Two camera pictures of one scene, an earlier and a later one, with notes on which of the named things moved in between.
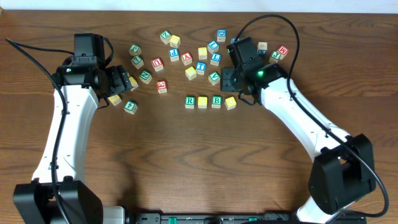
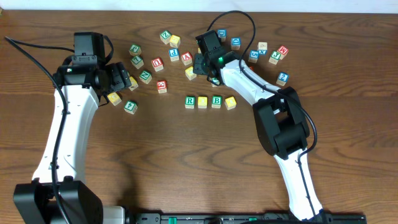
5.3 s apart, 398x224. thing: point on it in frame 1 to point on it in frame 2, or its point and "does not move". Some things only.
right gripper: [226, 79] to [196, 68]
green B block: [217, 101] does not move
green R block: [189, 102] does not move
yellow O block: [230, 102] does not move
